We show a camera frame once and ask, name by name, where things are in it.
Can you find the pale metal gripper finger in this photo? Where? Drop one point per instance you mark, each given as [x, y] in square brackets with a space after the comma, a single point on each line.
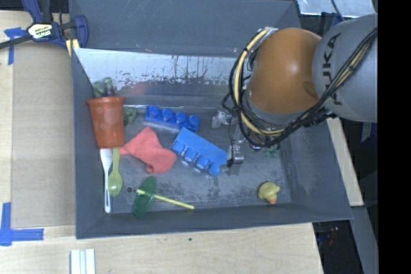
[220, 118]
[236, 156]

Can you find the grey metal bin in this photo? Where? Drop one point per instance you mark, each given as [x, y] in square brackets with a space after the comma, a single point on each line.
[192, 25]

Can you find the blue studded toy block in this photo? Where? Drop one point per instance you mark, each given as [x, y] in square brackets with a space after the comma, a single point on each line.
[199, 146]
[170, 117]

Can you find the pink cloth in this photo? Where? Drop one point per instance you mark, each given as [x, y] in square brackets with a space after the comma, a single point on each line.
[149, 150]

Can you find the yellow rubber duck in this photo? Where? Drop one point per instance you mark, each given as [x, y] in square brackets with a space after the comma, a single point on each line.
[268, 191]

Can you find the green and purple toy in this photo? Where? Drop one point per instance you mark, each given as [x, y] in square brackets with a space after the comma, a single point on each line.
[103, 86]

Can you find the green plastic spoon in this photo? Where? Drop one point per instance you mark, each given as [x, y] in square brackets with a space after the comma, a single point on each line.
[115, 181]

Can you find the orange plastic cup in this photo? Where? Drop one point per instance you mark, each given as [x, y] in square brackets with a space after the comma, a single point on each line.
[107, 122]

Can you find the green disc on yellow stick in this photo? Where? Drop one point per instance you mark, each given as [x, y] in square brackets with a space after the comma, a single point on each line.
[144, 197]

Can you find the small green toy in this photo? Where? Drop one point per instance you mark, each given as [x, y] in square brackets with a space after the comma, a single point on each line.
[130, 115]

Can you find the white plastic fork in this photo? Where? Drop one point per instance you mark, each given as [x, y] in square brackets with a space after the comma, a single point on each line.
[106, 170]

